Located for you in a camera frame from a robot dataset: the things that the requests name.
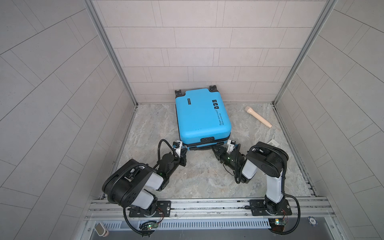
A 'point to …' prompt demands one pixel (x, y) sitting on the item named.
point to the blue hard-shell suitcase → (202, 119)
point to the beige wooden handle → (258, 116)
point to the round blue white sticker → (312, 221)
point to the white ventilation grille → (224, 224)
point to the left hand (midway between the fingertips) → (189, 147)
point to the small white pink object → (101, 230)
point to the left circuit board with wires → (148, 225)
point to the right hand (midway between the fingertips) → (210, 148)
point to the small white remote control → (273, 143)
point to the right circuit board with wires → (277, 225)
